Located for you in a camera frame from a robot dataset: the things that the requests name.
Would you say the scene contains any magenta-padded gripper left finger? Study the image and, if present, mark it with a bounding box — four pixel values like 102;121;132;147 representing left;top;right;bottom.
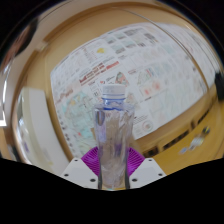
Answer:
60;146;101;190

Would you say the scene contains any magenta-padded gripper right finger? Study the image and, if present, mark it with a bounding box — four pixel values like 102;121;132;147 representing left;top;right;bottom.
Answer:
125;147;167;190

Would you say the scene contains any clear plastic bottle white cap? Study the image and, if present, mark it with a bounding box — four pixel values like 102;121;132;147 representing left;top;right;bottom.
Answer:
93;83;136;191

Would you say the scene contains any white standing air conditioner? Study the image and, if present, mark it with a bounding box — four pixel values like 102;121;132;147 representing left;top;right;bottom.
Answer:
18;88;71;176

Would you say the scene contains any small black device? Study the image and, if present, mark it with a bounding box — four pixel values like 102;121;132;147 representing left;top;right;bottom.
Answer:
201;125;212;136

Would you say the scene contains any map wall poster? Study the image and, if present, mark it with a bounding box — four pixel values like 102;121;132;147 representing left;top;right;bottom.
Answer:
54;87;101;159

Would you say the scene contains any large printed wall poster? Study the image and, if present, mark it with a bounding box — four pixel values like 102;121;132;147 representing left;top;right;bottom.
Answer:
78;24;208;141

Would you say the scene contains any narrow printed wall poster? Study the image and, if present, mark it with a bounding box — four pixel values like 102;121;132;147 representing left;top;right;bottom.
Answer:
156;21;219;88

